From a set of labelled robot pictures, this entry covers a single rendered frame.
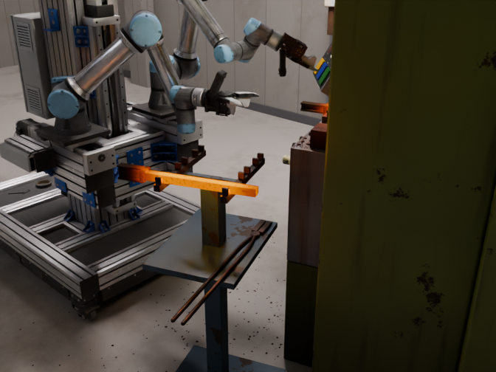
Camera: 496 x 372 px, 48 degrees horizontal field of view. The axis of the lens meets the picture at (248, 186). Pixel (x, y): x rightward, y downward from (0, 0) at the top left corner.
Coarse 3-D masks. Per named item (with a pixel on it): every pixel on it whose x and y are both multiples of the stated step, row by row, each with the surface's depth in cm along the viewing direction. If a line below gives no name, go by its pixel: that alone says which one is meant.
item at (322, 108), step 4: (300, 104) 201; (304, 104) 200; (308, 104) 200; (312, 104) 199; (316, 104) 199; (320, 104) 199; (324, 104) 199; (300, 108) 202; (304, 108) 202; (308, 108) 201; (312, 108) 201; (316, 108) 200; (320, 108) 199; (324, 108) 197; (316, 112) 200; (320, 112) 199; (324, 112) 197
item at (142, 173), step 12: (120, 168) 164; (132, 168) 162; (144, 168) 163; (132, 180) 164; (144, 180) 162; (168, 180) 159; (180, 180) 158; (192, 180) 156; (204, 180) 156; (216, 180) 156; (240, 192) 152; (252, 192) 151
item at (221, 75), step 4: (220, 72) 210; (224, 72) 211; (216, 76) 210; (220, 76) 210; (224, 76) 211; (216, 80) 211; (220, 80) 211; (212, 84) 213; (216, 84) 212; (220, 84) 214; (212, 88) 213; (216, 88) 213; (208, 92) 215; (212, 92) 214; (216, 92) 216; (212, 96) 215
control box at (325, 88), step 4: (328, 48) 260; (328, 52) 255; (324, 56) 260; (328, 56) 252; (328, 60) 249; (328, 64) 245; (312, 72) 266; (328, 76) 235; (316, 80) 252; (328, 80) 234; (324, 84) 235; (328, 84) 235; (320, 88) 238; (324, 88) 236; (328, 88) 236; (324, 92) 236; (328, 92) 236; (328, 96) 237
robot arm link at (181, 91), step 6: (174, 90) 221; (180, 90) 220; (186, 90) 219; (192, 90) 218; (174, 96) 220; (180, 96) 219; (186, 96) 218; (174, 102) 223; (180, 102) 220; (186, 102) 220; (180, 108) 222; (186, 108) 221
